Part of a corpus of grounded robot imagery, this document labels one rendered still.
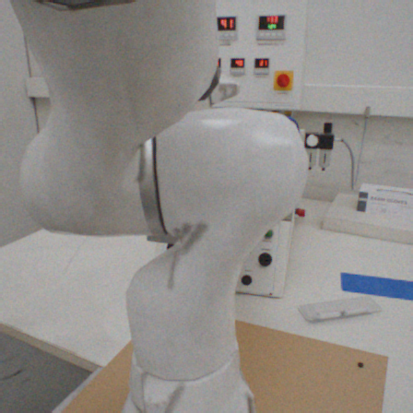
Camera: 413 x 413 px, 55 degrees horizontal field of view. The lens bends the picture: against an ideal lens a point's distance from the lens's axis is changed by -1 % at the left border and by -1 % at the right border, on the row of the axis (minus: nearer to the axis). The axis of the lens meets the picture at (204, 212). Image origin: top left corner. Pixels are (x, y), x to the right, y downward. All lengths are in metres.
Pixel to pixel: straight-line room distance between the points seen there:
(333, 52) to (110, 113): 1.45
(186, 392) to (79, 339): 0.51
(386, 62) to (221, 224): 1.36
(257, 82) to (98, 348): 0.86
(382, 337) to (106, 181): 0.76
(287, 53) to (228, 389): 1.00
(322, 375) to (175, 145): 0.42
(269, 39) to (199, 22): 1.03
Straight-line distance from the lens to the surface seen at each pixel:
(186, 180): 0.31
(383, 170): 1.67
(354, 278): 1.14
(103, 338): 0.89
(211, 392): 0.42
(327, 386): 0.61
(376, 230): 1.40
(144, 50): 0.21
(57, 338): 0.92
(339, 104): 1.60
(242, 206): 0.32
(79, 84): 0.23
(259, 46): 1.26
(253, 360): 0.64
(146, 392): 0.42
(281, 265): 0.99
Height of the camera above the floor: 1.29
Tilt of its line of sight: 21 degrees down
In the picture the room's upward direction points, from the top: straight up
